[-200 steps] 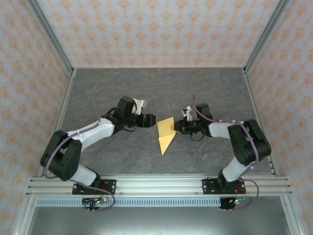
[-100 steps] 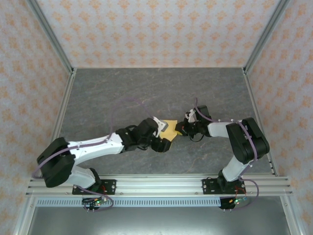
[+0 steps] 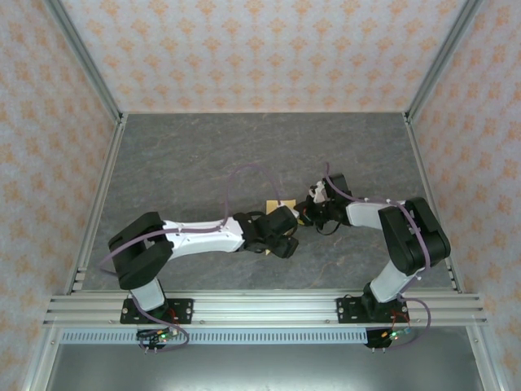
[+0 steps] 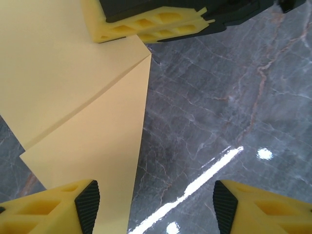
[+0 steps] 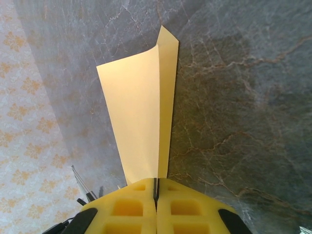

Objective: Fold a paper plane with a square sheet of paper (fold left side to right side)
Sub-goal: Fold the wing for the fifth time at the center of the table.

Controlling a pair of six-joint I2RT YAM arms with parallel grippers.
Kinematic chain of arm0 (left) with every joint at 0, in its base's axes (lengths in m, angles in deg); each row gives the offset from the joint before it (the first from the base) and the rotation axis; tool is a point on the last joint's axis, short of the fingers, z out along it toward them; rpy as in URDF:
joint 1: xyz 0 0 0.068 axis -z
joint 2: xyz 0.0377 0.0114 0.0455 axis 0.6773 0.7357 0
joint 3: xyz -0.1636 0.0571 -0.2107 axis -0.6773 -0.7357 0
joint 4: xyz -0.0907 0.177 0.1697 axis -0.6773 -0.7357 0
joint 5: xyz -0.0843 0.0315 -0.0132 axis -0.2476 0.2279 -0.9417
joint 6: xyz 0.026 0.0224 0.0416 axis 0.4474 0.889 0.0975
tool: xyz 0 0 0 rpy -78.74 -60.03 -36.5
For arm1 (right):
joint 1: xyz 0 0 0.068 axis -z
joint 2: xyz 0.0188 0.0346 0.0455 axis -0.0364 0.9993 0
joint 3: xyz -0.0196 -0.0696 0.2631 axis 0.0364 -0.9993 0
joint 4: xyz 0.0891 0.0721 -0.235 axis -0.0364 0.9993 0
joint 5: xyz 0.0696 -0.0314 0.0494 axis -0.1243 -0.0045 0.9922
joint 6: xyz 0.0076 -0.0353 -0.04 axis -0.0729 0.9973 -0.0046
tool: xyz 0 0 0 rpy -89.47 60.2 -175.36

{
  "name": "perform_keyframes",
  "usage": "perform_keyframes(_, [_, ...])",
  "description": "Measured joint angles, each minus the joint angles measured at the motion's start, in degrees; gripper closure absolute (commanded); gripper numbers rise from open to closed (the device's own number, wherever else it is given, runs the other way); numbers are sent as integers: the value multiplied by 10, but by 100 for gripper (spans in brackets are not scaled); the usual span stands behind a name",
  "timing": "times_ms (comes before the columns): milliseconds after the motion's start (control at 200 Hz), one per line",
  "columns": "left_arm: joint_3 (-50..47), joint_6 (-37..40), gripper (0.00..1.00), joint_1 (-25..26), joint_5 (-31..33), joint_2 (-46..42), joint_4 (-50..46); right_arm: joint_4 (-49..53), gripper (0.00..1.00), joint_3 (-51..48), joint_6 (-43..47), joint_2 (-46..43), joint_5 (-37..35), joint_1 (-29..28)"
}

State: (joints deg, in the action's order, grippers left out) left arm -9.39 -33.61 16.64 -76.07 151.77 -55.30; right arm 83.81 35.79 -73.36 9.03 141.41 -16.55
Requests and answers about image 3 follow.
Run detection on grey metal shelf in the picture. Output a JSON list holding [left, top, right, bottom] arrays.
[[44, 344, 479, 391]]

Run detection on small LED circuit board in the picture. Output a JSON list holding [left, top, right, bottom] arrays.
[[380, 327, 412, 342], [136, 327, 180, 344]]

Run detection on long aluminium base rail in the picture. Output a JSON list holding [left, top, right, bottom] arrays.
[[42, 289, 488, 327]]

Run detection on grey slotted cable duct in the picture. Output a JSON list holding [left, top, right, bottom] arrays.
[[59, 328, 370, 345]]

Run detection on aluminium frame post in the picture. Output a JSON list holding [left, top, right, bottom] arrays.
[[42, 0, 125, 123], [405, 0, 485, 123]]

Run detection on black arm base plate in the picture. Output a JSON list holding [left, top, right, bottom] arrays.
[[120, 298, 195, 325], [336, 297, 410, 325]]

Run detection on aluminium corner strut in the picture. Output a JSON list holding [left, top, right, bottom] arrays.
[[22, 327, 62, 391], [466, 325, 504, 391]]

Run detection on aluminium side rail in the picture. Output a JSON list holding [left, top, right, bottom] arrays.
[[402, 112, 464, 295], [64, 113, 129, 295]]

